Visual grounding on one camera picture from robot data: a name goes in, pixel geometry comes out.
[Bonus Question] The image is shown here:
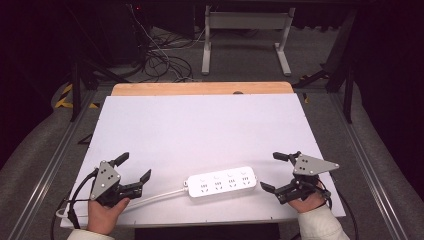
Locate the wooden table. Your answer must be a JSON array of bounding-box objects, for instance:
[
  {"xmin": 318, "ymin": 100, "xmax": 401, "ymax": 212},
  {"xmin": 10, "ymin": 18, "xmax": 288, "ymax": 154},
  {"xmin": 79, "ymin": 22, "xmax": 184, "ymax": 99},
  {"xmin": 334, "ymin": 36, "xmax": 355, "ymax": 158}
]
[{"xmin": 110, "ymin": 81, "xmax": 295, "ymax": 97}]

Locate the white power strip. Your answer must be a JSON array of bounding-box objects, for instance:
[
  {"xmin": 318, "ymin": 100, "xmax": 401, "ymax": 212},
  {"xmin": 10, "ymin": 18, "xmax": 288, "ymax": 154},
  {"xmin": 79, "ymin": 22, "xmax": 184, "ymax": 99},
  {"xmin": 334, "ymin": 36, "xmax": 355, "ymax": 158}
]
[{"xmin": 183, "ymin": 165, "xmax": 258, "ymax": 199}]

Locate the tangle of black floor cables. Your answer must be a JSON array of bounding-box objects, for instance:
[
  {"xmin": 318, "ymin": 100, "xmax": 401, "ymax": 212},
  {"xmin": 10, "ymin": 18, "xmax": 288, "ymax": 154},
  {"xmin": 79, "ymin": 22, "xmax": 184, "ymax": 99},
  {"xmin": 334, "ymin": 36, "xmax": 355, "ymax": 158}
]
[{"xmin": 133, "ymin": 29, "xmax": 208, "ymax": 84}]

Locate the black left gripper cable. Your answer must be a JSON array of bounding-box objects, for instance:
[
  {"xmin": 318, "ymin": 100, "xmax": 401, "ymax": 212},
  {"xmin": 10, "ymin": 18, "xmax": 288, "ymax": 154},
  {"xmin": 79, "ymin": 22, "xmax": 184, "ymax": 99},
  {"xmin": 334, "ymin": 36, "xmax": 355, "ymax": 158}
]
[{"xmin": 49, "ymin": 168, "xmax": 101, "ymax": 240}]

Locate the thin white floor cable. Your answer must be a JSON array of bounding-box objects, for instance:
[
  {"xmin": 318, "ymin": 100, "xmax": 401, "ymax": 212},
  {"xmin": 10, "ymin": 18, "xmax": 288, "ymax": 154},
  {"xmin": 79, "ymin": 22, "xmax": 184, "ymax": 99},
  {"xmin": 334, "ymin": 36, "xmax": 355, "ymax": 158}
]
[{"xmin": 128, "ymin": 3, "xmax": 201, "ymax": 83}]

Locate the white board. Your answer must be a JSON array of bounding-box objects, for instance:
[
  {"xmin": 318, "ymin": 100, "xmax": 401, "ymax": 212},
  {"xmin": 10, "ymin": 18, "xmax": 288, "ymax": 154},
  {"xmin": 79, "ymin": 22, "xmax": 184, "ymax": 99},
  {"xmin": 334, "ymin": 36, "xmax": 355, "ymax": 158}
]
[{"xmin": 59, "ymin": 93, "xmax": 347, "ymax": 229}]

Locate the black metal stand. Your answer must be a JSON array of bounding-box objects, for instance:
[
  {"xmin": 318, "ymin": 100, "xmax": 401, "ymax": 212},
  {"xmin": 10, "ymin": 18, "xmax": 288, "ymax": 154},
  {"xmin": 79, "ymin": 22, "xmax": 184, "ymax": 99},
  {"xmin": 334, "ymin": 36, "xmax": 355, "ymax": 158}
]
[
  {"xmin": 293, "ymin": 9, "xmax": 356, "ymax": 124},
  {"xmin": 68, "ymin": 59, "xmax": 131, "ymax": 123}
]

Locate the yellow black hazard tape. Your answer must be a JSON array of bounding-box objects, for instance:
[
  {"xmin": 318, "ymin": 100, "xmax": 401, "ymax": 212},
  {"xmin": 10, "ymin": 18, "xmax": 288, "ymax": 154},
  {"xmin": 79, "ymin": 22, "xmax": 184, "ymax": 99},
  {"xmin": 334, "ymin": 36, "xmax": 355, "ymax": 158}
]
[{"xmin": 54, "ymin": 83, "xmax": 101, "ymax": 110}]

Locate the person's right hand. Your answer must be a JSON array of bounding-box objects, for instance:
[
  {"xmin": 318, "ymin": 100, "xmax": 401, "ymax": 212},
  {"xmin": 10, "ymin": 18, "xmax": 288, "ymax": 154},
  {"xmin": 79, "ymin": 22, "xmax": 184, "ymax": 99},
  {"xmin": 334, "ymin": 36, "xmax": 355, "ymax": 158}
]
[{"xmin": 288, "ymin": 191, "xmax": 327, "ymax": 215}]

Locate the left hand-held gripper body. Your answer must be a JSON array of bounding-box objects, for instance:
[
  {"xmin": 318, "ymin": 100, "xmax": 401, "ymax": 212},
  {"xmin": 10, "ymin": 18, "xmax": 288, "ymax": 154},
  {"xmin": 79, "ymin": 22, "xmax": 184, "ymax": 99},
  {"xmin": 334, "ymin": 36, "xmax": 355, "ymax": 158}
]
[{"xmin": 89, "ymin": 159, "xmax": 134, "ymax": 208}]

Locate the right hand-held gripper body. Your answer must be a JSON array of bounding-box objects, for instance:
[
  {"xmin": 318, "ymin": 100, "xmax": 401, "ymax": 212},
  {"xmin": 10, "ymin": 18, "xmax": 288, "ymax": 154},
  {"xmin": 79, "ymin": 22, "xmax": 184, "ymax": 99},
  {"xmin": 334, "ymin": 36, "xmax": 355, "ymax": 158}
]
[{"xmin": 289, "ymin": 153, "xmax": 341, "ymax": 203}]

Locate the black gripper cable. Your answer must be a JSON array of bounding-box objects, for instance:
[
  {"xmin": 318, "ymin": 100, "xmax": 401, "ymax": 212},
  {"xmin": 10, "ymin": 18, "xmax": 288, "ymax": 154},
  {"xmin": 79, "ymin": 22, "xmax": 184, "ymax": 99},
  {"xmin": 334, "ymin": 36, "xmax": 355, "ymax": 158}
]
[
  {"xmin": 324, "ymin": 186, "xmax": 361, "ymax": 240},
  {"xmin": 49, "ymin": 168, "xmax": 101, "ymax": 240}
]

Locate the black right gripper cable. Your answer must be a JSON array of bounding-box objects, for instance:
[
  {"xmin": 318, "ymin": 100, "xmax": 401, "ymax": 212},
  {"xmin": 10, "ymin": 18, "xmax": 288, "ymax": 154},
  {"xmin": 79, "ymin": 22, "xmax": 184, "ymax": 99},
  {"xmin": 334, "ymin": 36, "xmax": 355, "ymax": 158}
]
[{"xmin": 324, "ymin": 186, "xmax": 361, "ymax": 240}]

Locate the aluminium floor rail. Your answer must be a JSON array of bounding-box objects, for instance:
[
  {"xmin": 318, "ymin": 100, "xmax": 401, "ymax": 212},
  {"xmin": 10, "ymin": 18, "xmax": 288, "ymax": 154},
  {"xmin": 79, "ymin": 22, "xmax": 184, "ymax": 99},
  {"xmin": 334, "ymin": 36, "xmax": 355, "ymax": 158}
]
[
  {"xmin": 8, "ymin": 89, "xmax": 98, "ymax": 240},
  {"xmin": 328, "ymin": 91, "xmax": 409, "ymax": 240}
]

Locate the black computer case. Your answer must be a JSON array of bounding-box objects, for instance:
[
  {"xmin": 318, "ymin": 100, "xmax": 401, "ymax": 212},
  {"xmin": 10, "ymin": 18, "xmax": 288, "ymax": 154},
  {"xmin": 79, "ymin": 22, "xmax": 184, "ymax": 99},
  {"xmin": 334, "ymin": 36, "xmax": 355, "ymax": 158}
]
[{"xmin": 109, "ymin": 3, "xmax": 151, "ymax": 66}]

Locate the person's left hand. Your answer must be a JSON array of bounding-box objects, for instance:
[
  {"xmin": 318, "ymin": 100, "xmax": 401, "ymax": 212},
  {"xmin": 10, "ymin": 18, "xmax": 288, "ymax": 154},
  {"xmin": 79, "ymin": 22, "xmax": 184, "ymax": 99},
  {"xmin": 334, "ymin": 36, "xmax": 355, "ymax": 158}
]
[{"xmin": 87, "ymin": 197, "xmax": 131, "ymax": 236}]

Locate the white power strip cable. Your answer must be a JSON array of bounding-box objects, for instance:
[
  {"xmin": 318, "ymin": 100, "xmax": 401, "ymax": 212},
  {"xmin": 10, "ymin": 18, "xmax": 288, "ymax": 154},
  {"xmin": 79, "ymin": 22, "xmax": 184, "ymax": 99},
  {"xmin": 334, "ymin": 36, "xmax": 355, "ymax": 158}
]
[{"xmin": 55, "ymin": 187, "xmax": 188, "ymax": 219}]

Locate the white metal desk frame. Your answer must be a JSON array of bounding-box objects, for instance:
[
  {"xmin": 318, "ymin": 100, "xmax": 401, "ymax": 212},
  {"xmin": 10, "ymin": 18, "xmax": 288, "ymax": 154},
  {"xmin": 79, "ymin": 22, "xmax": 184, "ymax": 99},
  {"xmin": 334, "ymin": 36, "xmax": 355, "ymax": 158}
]
[{"xmin": 201, "ymin": 4, "xmax": 297, "ymax": 77}]

